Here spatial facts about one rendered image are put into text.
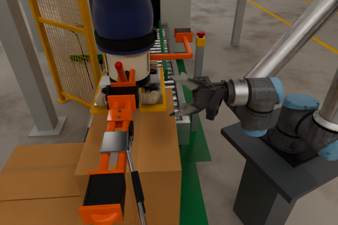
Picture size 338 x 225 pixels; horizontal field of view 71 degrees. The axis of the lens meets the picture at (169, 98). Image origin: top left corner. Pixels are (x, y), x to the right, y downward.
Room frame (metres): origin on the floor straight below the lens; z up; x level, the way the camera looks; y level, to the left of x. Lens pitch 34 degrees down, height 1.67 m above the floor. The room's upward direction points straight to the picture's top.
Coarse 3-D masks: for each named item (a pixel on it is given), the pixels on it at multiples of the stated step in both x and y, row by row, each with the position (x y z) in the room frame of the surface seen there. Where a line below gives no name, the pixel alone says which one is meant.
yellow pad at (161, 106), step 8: (152, 72) 0.94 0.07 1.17; (160, 72) 0.99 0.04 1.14; (160, 80) 0.91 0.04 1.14; (144, 88) 0.85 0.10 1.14; (152, 88) 0.80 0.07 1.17; (160, 88) 0.84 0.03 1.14; (160, 96) 0.78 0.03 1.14; (144, 104) 0.74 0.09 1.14; (152, 104) 0.74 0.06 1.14; (160, 104) 0.74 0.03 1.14
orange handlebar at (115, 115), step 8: (184, 40) 1.09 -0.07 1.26; (152, 56) 0.92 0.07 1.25; (160, 56) 0.92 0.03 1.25; (168, 56) 0.92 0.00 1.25; (176, 56) 0.92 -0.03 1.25; (184, 56) 0.93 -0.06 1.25; (192, 56) 0.94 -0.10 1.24; (120, 80) 0.71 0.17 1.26; (128, 80) 0.72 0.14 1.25; (112, 104) 0.57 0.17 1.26; (128, 104) 0.57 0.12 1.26; (112, 112) 0.53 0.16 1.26; (120, 112) 0.53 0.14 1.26; (128, 112) 0.53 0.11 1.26; (112, 120) 0.49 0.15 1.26; (120, 120) 0.49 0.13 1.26; (128, 120) 0.50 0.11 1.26; (112, 128) 0.47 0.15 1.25; (128, 128) 0.47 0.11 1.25; (104, 160) 0.36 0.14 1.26; (120, 160) 0.36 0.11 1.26; (104, 168) 0.34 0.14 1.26; (120, 168) 0.34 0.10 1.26; (96, 216) 0.23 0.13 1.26; (104, 216) 0.23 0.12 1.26; (112, 216) 0.23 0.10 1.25; (96, 224) 0.22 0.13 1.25; (104, 224) 0.22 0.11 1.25
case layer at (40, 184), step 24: (48, 144) 1.11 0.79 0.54; (72, 144) 1.11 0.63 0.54; (24, 168) 0.92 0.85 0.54; (48, 168) 0.92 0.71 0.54; (72, 168) 0.92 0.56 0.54; (0, 192) 0.76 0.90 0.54; (24, 192) 0.76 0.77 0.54; (48, 192) 0.76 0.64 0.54; (72, 192) 0.76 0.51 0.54; (0, 216) 0.63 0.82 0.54; (24, 216) 0.63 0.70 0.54; (48, 216) 0.63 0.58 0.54; (72, 216) 0.63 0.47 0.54
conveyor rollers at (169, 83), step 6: (162, 30) 3.44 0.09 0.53; (156, 42) 2.91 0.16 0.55; (156, 48) 2.72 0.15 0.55; (162, 60) 2.37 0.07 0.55; (168, 60) 2.37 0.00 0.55; (162, 66) 2.26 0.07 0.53; (168, 66) 2.27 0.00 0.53; (168, 72) 2.10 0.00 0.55; (168, 78) 2.00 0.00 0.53; (168, 84) 1.91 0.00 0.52; (174, 90) 1.76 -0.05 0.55; (174, 96) 1.66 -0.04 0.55; (174, 102) 1.57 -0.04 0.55
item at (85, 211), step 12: (96, 180) 0.29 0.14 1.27; (108, 180) 0.29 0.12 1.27; (120, 180) 0.29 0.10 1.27; (96, 192) 0.27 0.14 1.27; (108, 192) 0.27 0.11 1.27; (120, 192) 0.27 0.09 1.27; (84, 204) 0.24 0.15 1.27; (96, 204) 0.24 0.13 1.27; (108, 204) 0.24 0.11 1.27; (120, 204) 0.24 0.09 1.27; (84, 216) 0.23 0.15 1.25; (120, 216) 0.24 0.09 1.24
